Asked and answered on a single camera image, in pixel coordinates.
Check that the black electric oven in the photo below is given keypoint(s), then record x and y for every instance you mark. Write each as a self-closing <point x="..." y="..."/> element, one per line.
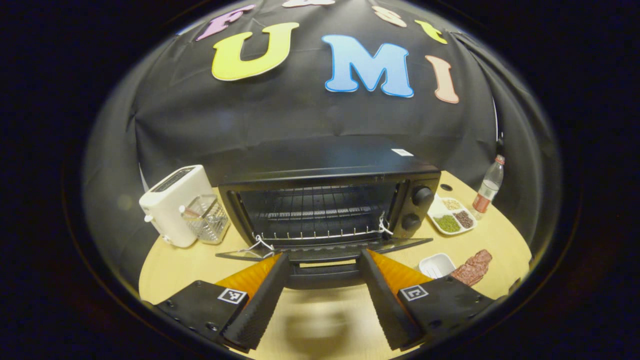
<point x="325" y="160"/>

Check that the white divided tray of beans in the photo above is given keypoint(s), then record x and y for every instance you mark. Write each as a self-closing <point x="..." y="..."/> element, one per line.
<point x="439" y="207"/>

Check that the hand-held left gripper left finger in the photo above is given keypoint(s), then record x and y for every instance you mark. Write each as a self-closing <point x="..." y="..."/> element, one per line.
<point x="265" y="305"/>

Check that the clear plastic bottle red label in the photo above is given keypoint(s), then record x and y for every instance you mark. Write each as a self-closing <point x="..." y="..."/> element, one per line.
<point x="487" y="192"/>

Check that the red meat piece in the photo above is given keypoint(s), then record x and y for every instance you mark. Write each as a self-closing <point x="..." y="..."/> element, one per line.
<point x="472" y="267"/>

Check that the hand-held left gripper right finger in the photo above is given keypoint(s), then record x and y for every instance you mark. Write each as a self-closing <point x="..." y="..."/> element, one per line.
<point x="385" y="305"/>

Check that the small white rectangular dish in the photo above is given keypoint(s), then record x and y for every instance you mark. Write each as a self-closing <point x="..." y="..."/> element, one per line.
<point x="437" y="262"/>

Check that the white toaster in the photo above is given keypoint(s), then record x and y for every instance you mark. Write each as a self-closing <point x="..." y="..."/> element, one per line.
<point x="170" y="210"/>

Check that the clear utensil basket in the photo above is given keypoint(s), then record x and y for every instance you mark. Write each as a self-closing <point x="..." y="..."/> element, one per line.
<point x="207" y="220"/>

